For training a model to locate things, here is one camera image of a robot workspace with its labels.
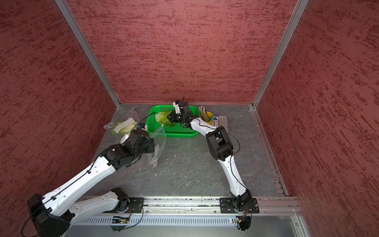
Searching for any chinese cabbage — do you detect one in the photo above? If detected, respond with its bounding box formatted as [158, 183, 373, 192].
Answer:
[155, 111, 176, 127]
[112, 120, 137, 135]

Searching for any chinese cabbage back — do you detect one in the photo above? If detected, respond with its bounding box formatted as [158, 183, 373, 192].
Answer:
[155, 111, 176, 127]

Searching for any clear zipper bag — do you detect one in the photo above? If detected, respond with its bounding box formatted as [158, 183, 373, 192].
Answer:
[137, 125, 167, 172]
[103, 108, 140, 143]

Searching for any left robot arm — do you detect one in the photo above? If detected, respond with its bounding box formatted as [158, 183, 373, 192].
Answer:
[27, 128, 155, 237]

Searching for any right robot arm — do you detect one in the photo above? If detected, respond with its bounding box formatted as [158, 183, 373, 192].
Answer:
[167, 100, 252, 213]

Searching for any green plastic basket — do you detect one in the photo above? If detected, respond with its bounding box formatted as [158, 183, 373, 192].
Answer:
[146, 105, 198, 138]

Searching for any yellow pencil cup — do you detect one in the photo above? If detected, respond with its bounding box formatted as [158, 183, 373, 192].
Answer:
[205, 112, 214, 125]

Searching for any white blue small box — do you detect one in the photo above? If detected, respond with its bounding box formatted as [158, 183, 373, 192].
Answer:
[213, 114, 219, 127]

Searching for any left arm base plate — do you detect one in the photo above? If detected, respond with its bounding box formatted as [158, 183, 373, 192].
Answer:
[105, 197, 145, 214]

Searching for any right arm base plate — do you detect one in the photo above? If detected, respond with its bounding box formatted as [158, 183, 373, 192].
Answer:
[219, 197, 260, 214]

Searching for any aluminium front rail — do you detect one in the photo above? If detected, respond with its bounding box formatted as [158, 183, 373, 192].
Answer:
[63, 195, 301, 216]

